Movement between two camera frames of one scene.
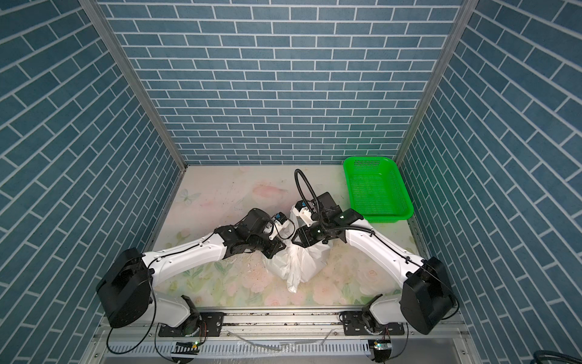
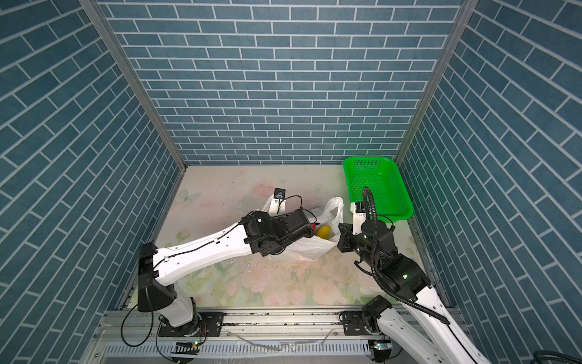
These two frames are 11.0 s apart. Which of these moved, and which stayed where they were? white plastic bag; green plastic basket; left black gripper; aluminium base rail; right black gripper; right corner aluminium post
Moved: right black gripper; white plastic bag
Stayed: left black gripper; right corner aluminium post; aluminium base rail; green plastic basket
